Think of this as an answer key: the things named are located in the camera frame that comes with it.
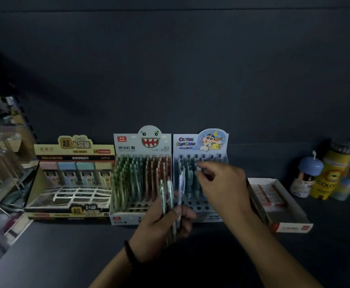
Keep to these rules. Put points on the clear purple mechanical pencil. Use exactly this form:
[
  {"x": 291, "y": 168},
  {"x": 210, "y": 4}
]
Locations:
[{"x": 180, "y": 185}]

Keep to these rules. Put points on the white and red eraser box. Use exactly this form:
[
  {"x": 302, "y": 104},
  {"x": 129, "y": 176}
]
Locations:
[{"x": 289, "y": 212}]

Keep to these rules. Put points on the small pale blue cylinder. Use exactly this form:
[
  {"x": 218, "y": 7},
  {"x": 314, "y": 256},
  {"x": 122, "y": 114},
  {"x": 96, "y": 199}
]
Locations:
[{"x": 343, "y": 188}]

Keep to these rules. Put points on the clear acrylic shelf divider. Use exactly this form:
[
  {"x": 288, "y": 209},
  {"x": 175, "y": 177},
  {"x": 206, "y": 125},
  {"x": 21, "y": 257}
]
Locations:
[{"x": 3, "y": 164}]

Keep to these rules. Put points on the rows of pink pencils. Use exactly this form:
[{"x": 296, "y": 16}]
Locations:
[{"x": 158, "y": 173}]

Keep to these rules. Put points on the person's right fingers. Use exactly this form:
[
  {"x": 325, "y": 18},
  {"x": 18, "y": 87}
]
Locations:
[{"x": 205, "y": 172}]

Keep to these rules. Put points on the blue capped small jar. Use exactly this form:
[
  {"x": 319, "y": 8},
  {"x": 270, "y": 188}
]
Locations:
[{"x": 307, "y": 176}]

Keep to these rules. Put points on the white monster pencil display box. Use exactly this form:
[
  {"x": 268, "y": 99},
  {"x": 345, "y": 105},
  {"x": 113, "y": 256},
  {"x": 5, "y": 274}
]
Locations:
[{"x": 133, "y": 140}]

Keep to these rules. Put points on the teal lead refill case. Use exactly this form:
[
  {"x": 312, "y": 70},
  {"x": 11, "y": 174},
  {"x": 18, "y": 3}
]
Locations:
[{"x": 86, "y": 173}]

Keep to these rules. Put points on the clear green mechanical pencil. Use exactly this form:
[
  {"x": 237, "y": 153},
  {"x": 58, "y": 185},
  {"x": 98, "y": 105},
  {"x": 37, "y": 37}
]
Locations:
[{"x": 162, "y": 191}]

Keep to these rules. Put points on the person's left thumb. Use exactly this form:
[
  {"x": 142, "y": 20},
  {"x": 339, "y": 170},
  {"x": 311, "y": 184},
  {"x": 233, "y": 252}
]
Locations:
[{"x": 170, "y": 212}]

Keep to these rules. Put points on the rows of blue-grey pencils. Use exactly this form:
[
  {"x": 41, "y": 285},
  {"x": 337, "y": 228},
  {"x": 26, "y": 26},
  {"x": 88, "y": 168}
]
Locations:
[{"x": 190, "y": 179}]

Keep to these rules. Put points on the person's right hand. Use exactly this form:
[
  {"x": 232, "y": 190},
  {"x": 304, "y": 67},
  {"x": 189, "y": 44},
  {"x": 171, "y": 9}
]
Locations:
[{"x": 229, "y": 191}]

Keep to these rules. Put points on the pink lead refill case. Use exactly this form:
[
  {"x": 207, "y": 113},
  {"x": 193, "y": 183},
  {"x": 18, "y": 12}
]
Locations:
[{"x": 49, "y": 173}]

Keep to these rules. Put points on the yellow lion print tube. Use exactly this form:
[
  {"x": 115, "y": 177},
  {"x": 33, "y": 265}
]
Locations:
[{"x": 331, "y": 173}]

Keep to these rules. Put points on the blue cartoon pencil display box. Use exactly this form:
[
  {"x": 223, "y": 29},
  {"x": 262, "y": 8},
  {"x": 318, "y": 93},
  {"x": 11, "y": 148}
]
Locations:
[{"x": 190, "y": 140}]

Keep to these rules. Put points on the blue lead refill case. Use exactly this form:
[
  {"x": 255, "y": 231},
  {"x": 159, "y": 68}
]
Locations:
[{"x": 68, "y": 173}]

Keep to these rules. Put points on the row of white erasers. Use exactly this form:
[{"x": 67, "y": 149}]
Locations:
[{"x": 268, "y": 193}]

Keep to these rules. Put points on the person's right forearm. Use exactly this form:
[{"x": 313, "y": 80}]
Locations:
[{"x": 271, "y": 257}]

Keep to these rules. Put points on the person's left forearm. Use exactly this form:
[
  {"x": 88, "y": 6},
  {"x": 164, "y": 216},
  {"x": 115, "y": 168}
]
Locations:
[{"x": 115, "y": 274}]

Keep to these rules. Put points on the yellow lead refill case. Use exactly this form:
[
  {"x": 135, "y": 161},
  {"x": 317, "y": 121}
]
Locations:
[{"x": 104, "y": 175}]

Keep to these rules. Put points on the person's left hand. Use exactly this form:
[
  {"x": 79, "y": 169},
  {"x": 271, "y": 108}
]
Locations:
[{"x": 155, "y": 233}]

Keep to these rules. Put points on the clear white mechanical pencil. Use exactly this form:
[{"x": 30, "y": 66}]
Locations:
[{"x": 170, "y": 193}]

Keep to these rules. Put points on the yellow lead refill display box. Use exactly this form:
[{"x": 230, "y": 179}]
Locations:
[{"x": 73, "y": 182}]

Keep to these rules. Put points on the rows of green pencils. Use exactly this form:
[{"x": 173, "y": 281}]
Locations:
[{"x": 128, "y": 182}]

